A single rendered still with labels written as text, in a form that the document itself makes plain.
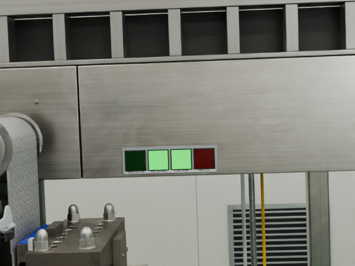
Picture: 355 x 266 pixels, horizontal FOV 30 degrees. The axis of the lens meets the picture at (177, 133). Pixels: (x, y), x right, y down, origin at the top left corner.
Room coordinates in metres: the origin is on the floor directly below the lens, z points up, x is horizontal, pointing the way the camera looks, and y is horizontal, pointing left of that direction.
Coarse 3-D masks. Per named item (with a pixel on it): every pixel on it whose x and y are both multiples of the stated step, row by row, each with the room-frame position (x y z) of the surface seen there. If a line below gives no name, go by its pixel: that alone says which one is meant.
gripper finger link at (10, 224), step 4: (8, 208) 1.30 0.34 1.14; (4, 212) 1.29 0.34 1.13; (8, 212) 1.30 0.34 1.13; (4, 216) 1.28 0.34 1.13; (8, 216) 1.30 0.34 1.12; (0, 220) 1.26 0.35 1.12; (4, 220) 1.28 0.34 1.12; (8, 220) 1.30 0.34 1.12; (12, 220) 1.31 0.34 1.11; (0, 224) 1.26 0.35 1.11; (4, 224) 1.28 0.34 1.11; (8, 224) 1.30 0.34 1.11; (12, 224) 1.31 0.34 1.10; (0, 228) 1.26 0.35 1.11; (4, 228) 1.29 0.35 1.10; (8, 228) 1.28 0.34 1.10
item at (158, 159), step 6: (156, 150) 1.72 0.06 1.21; (162, 150) 1.72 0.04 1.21; (150, 156) 1.72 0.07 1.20; (156, 156) 1.72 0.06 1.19; (162, 156) 1.72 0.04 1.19; (150, 162) 1.72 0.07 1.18; (156, 162) 1.72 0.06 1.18; (162, 162) 1.72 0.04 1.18; (150, 168) 1.72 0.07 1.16; (156, 168) 1.72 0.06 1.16; (162, 168) 1.72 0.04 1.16
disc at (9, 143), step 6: (0, 126) 1.41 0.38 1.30; (0, 132) 1.41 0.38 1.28; (6, 132) 1.41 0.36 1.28; (6, 138) 1.41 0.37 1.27; (6, 144) 1.41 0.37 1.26; (6, 150) 1.41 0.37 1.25; (12, 150) 1.41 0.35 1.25; (6, 156) 1.41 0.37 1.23; (6, 162) 1.41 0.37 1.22; (0, 168) 1.42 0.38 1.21; (6, 168) 1.42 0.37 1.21; (0, 174) 1.42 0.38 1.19
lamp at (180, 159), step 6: (174, 150) 1.72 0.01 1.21; (180, 150) 1.72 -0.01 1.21; (186, 150) 1.72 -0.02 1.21; (174, 156) 1.72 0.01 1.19; (180, 156) 1.72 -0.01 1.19; (186, 156) 1.72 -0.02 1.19; (174, 162) 1.72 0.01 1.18; (180, 162) 1.72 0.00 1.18; (186, 162) 1.72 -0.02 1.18; (174, 168) 1.72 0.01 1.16; (180, 168) 1.72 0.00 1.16; (186, 168) 1.72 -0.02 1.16
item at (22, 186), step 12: (12, 168) 1.44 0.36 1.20; (24, 168) 1.54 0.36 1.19; (36, 168) 1.65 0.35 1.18; (12, 180) 1.44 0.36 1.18; (24, 180) 1.53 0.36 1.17; (36, 180) 1.64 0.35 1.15; (12, 192) 1.44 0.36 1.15; (24, 192) 1.53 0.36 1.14; (36, 192) 1.63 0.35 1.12; (12, 204) 1.43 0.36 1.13; (24, 204) 1.52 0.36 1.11; (36, 204) 1.63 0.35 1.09; (12, 216) 1.43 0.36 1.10; (24, 216) 1.52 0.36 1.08; (36, 216) 1.62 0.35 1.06; (24, 228) 1.52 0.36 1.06; (36, 228) 1.62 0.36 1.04; (12, 240) 1.42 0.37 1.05; (12, 252) 1.42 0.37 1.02
